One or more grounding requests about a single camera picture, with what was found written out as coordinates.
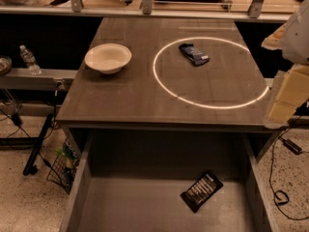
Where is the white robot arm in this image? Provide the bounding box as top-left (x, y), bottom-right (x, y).
top-left (262, 0), bottom-right (309, 129)

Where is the white ceramic bowl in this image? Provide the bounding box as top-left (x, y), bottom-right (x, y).
top-left (84, 43), bottom-right (131, 74)

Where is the round dish at left edge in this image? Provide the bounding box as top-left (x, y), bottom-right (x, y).
top-left (0, 55), bottom-right (12, 76)

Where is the grey side shelf left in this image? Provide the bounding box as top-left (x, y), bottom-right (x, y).
top-left (0, 68), bottom-right (77, 91)

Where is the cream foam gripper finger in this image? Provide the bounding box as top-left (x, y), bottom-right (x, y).
top-left (262, 24), bottom-right (286, 50)
top-left (267, 64), bottom-right (309, 124)

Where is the metal railing frame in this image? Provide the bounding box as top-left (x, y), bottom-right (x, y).
top-left (0, 0), bottom-right (302, 21)

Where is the black wire basket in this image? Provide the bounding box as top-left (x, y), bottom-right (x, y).
top-left (46, 139), bottom-right (79, 193)

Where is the blue snack bar wrapper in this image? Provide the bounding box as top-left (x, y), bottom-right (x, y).
top-left (179, 43), bottom-right (210, 66)

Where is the black power adapter with cable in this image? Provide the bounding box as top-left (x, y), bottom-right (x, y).
top-left (268, 127), bottom-right (309, 222)

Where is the clear plastic water bottle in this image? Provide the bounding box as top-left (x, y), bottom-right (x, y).
top-left (19, 45), bottom-right (42, 75)

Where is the open grey top drawer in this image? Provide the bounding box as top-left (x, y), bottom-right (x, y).
top-left (59, 131), bottom-right (279, 232)

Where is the black metal stand leg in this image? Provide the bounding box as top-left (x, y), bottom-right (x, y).
top-left (23, 114), bottom-right (53, 176)

